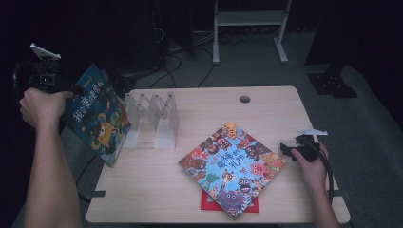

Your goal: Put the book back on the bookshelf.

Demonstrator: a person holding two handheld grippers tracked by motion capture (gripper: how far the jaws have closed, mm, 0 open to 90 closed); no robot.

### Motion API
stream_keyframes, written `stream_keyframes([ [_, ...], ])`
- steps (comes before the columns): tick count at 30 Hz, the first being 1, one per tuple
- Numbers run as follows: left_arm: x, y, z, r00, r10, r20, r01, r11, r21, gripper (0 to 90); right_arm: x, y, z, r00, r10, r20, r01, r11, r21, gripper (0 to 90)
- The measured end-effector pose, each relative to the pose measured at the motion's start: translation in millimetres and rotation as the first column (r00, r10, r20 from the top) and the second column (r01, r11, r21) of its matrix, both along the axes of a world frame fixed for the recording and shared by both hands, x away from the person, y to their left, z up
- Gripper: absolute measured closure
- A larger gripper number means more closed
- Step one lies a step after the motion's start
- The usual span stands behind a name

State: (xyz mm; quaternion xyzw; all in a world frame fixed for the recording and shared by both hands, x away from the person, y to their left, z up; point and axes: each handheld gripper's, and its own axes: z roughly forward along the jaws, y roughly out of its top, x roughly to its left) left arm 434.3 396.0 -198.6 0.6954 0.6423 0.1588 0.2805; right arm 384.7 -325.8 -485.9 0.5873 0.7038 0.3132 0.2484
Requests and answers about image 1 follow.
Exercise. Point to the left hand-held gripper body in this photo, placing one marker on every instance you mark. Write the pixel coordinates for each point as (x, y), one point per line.
(41, 76)

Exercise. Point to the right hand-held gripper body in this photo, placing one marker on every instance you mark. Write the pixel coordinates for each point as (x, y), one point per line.
(309, 148)

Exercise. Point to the dark blue picture book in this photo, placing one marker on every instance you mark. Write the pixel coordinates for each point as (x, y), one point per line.
(95, 117)

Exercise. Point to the colourful monster picture book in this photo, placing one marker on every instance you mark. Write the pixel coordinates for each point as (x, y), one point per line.
(231, 167)

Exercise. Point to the clear acrylic book rack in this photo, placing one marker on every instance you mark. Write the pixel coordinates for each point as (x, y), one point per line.
(158, 120)

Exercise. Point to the person's right hand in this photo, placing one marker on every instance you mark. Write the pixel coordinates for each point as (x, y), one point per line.
(315, 172)

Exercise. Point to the person's left hand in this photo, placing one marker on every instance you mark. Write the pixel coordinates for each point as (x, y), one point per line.
(42, 107)

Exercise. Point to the black tape strip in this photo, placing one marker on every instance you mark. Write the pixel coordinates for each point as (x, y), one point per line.
(99, 193)
(341, 193)

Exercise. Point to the red picture book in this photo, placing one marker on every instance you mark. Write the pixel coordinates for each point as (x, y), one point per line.
(209, 205)

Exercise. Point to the white metal stand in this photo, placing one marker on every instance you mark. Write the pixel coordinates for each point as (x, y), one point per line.
(250, 18)

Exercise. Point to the black floor base plate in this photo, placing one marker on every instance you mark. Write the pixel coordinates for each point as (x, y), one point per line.
(332, 85)

